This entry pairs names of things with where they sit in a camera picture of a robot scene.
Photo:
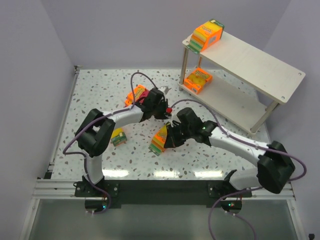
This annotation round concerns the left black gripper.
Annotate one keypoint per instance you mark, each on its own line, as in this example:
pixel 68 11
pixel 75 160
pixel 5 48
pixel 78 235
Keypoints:
pixel 162 110

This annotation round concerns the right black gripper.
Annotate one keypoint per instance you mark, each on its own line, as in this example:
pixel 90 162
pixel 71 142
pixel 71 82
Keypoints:
pixel 173 136

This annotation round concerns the Sponge Daddy multipack box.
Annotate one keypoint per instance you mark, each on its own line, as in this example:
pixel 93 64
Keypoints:
pixel 157 145
pixel 205 36

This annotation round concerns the Scrub Daddy yellow sponge box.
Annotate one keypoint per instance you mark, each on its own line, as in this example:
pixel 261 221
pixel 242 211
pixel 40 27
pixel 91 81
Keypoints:
pixel 197 80

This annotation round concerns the Sponge Daddy yellow green box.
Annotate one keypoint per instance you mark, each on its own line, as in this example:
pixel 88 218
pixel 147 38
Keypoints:
pixel 118 137

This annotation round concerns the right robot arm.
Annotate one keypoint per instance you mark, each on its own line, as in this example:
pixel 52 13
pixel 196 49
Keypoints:
pixel 272 167

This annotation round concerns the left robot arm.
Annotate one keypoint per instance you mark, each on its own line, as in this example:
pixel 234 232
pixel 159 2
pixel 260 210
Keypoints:
pixel 95 132

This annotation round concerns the white two-tier shelf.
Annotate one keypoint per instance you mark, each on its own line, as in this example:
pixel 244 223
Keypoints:
pixel 252 66

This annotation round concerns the pink Scrub Mommy box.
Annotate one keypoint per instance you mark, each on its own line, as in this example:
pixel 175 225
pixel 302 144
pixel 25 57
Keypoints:
pixel 140 92

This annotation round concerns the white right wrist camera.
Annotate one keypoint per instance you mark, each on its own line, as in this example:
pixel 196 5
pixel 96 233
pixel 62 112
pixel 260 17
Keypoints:
pixel 170 111

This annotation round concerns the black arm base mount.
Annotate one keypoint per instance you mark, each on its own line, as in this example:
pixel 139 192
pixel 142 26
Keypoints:
pixel 113 194

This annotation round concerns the aluminium frame rail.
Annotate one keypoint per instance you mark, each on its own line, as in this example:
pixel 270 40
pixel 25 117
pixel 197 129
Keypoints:
pixel 47 188

